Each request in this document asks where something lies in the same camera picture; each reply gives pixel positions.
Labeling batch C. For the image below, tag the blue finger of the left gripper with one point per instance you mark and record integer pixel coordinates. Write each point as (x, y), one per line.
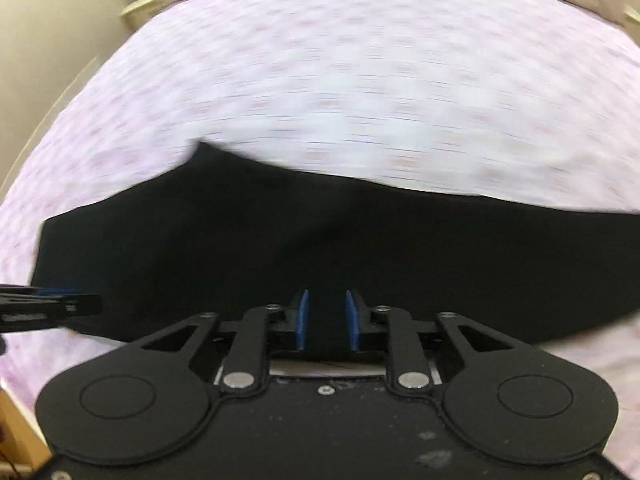
(56, 291)

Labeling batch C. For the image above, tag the black pants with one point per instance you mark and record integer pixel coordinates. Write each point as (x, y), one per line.
(224, 233)

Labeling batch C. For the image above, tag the cream nightstand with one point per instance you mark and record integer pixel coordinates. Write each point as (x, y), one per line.
(138, 12)

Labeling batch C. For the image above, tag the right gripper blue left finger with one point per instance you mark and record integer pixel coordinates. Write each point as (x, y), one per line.
(297, 320)

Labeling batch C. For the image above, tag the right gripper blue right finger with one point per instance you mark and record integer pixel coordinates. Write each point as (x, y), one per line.
(357, 321)

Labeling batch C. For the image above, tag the purple checked bed sheet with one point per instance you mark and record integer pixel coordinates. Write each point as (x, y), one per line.
(526, 100)

